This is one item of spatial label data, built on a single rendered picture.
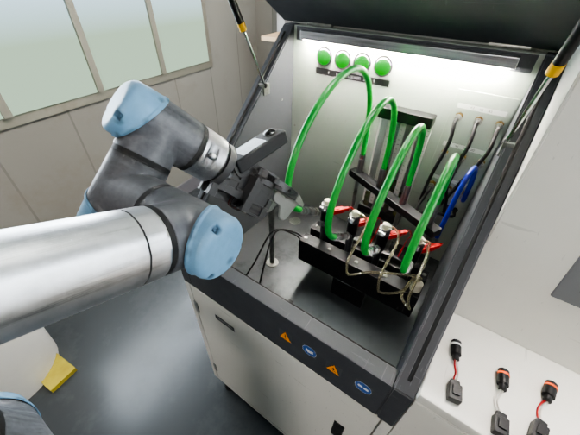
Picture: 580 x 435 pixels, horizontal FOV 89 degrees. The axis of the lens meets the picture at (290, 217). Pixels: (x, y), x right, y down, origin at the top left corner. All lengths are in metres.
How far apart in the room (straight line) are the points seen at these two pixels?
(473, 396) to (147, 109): 0.70
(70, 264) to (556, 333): 0.78
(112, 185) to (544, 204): 0.68
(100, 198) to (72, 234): 0.16
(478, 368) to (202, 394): 1.28
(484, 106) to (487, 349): 0.55
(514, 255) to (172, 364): 1.56
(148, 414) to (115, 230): 1.50
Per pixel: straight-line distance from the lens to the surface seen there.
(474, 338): 0.77
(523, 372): 0.78
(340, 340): 0.70
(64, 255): 0.26
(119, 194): 0.39
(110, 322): 2.07
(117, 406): 1.80
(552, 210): 0.69
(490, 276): 0.74
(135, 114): 0.40
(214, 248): 0.30
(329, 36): 0.94
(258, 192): 0.50
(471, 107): 0.88
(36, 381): 1.98
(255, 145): 0.51
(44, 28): 2.06
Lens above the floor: 1.56
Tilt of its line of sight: 39 degrees down
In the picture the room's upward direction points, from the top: 2 degrees clockwise
